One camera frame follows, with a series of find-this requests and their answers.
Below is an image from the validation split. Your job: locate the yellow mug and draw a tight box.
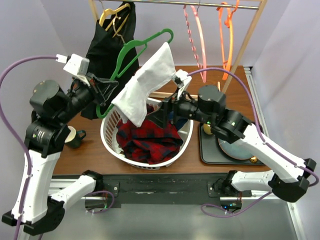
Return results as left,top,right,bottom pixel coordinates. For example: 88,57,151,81
203,124,213,135

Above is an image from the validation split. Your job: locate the wooden clothes rack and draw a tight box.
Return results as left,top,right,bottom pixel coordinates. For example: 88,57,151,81
88,0,268,98

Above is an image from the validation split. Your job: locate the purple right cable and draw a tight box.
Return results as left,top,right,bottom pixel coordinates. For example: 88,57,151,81
186,66,320,218

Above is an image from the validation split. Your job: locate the red plaid pleated skirt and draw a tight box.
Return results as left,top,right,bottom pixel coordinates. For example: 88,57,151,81
116,119,184,165

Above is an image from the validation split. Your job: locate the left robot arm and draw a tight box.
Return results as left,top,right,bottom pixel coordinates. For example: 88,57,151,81
2,74,118,236

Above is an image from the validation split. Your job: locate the orange hanger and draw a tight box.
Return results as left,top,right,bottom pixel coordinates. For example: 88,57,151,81
216,0,241,81

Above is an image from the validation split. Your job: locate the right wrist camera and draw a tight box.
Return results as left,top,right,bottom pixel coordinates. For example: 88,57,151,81
172,69,192,99

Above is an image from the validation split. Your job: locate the yellow hanger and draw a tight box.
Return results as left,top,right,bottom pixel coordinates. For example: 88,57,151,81
98,3,133,44

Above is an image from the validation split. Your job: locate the green velvet hanger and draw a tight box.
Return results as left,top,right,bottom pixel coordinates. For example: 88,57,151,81
95,28,175,120

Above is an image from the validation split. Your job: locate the white cloth garment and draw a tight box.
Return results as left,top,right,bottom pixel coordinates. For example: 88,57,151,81
111,42,176,127

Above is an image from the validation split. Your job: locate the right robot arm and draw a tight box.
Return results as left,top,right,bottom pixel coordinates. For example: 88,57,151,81
146,85,317,203

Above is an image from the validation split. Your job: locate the pink wavy hanger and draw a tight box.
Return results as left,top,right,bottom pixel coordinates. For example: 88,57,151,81
182,4,208,84

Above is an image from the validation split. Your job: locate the gold cutlery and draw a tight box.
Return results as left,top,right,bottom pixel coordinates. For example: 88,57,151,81
250,156,259,164

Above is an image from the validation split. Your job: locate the white plastic laundry basket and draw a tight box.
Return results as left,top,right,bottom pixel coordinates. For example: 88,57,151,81
100,107,194,170

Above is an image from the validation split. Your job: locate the blue denim skirt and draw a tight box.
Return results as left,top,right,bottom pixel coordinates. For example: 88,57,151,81
168,111,188,131

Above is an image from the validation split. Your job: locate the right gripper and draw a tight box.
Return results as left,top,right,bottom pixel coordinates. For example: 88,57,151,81
145,85,214,129

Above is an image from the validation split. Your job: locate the black garment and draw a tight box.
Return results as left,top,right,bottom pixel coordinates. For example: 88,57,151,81
80,1,140,120

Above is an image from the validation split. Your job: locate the purple cable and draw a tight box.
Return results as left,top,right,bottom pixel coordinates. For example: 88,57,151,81
0,55,60,240
186,66,320,218

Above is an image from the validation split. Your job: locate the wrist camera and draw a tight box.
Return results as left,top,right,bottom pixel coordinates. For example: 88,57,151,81
172,69,192,99
55,53,90,85

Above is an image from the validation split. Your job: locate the blue ceramic plate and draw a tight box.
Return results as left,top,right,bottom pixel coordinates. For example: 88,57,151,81
217,138,253,161

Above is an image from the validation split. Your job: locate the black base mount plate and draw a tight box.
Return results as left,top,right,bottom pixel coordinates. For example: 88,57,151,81
84,173,253,210

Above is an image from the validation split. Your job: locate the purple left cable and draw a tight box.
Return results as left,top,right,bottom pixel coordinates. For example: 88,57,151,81
0,55,60,240

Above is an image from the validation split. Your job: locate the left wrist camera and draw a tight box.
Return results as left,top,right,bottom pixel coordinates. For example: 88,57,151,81
55,53,90,85

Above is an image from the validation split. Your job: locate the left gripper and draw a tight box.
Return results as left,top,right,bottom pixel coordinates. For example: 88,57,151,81
56,70,118,124

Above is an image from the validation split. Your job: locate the black tray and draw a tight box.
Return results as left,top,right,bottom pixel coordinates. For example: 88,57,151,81
198,124,264,166

